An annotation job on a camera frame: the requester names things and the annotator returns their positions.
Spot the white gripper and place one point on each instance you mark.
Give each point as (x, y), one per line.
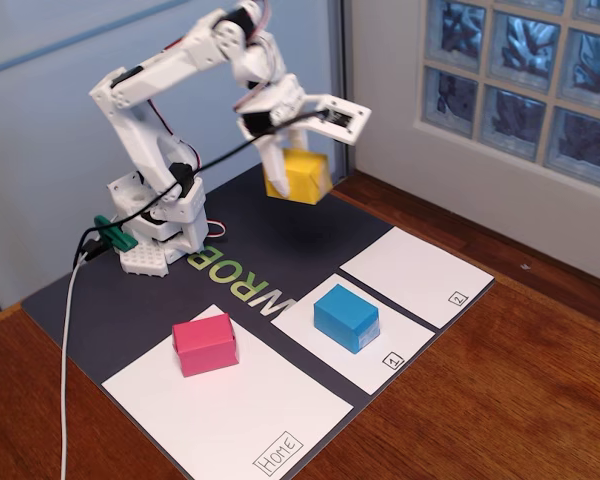
(269, 150)

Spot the yellow paper box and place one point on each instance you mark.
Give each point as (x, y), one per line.
(305, 175)

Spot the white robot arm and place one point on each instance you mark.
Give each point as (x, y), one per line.
(130, 130)

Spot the blue paper box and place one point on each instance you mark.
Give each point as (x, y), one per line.
(340, 310)

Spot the pink paper box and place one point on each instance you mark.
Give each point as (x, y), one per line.
(205, 345)

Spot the white paper marked 2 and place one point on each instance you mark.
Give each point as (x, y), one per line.
(410, 270)

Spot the green clamp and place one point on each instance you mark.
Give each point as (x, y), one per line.
(122, 240)

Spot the white paper marked 1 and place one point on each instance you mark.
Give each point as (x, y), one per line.
(405, 340)

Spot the dark grey mat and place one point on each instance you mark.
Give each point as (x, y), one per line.
(130, 310)

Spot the glass block window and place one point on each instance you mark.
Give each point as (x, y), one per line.
(520, 45)

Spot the white paper marked HOME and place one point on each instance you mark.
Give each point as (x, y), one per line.
(230, 410)

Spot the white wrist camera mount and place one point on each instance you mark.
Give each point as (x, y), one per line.
(362, 120)

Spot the grey metal frame strip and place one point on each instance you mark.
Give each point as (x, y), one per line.
(340, 60)

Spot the white perforated base plate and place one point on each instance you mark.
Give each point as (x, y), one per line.
(145, 260)

